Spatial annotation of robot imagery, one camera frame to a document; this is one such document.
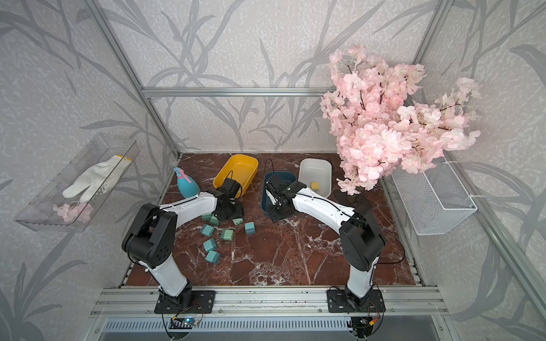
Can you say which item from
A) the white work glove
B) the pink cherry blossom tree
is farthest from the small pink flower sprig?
the pink cherry blossom tree

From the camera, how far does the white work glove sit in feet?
2.11

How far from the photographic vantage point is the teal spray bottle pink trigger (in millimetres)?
919
